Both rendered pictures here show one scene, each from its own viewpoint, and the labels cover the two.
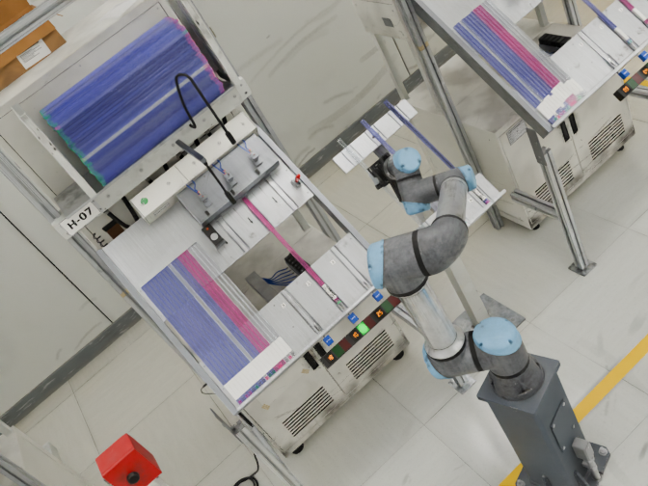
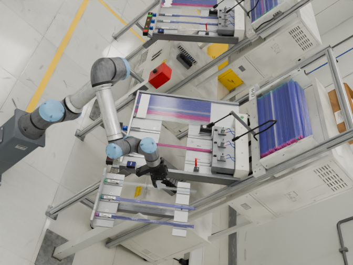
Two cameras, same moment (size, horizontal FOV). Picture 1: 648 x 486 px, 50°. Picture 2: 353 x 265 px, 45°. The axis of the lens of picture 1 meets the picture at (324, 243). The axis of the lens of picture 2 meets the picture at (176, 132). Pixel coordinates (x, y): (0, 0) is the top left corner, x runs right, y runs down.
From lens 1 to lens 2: 2.21 m
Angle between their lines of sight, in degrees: 57
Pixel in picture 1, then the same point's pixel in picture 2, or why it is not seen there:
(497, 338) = (51, 103)
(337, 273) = not seen: hidden behind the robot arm
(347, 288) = not seen: hidden behind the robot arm
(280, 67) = not seen: outside the picture
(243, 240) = (193, 138)
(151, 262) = (217, 112)
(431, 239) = (105, 61)
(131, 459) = (159, 71)
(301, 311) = (145, 130)
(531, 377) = (24, 117)
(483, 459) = (22, 168)
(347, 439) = (90, 172)
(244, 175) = (218, 151)
